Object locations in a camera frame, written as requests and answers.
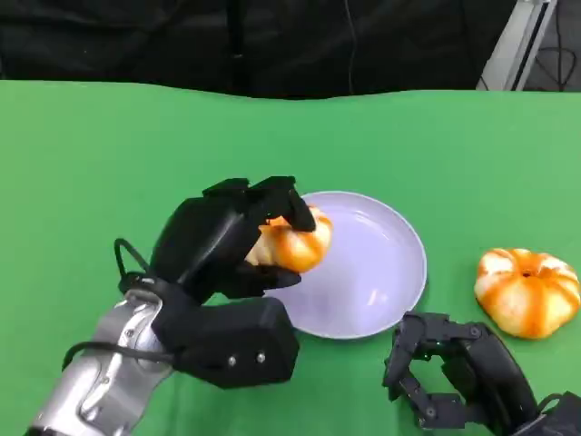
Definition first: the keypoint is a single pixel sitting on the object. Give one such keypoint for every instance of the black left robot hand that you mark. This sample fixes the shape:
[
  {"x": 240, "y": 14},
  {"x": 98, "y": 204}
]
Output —
[{"x": 204, "y": 240}]

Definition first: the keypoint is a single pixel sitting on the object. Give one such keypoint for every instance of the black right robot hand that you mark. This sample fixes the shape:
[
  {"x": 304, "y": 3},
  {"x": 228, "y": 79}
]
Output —
[{"x": 490, "y": 359}]

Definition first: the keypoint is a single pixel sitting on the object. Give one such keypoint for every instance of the orange white toy bread roll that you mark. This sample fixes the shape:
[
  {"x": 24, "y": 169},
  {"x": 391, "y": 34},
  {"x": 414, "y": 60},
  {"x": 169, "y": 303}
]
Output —
[
  {"x": 526, "y": 295},
  {"x": 304, "y": 250}
]

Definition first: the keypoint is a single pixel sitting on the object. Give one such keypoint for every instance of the green table cloth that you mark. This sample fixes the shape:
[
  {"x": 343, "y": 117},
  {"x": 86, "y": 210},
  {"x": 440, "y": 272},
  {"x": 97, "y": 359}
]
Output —
[{"x": 136, "y": 159}]

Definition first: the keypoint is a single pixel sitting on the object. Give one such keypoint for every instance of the lilac plate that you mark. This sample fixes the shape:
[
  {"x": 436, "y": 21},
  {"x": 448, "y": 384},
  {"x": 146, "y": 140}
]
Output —
[{"x": 363, "y": 272}]

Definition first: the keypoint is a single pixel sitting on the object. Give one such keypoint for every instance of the black backdrop curtain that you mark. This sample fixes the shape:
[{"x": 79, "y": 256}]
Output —
[{"x": 136, "y": 41}]

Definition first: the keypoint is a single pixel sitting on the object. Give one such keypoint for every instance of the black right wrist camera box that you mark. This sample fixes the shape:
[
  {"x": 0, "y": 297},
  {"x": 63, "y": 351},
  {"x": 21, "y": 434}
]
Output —
[{"x": 558, "y": 422}]

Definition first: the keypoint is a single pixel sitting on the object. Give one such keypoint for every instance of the aluminium frame post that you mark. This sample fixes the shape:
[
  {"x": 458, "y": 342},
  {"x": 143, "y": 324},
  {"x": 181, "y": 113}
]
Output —
[{"x": 517, "y": 50}]

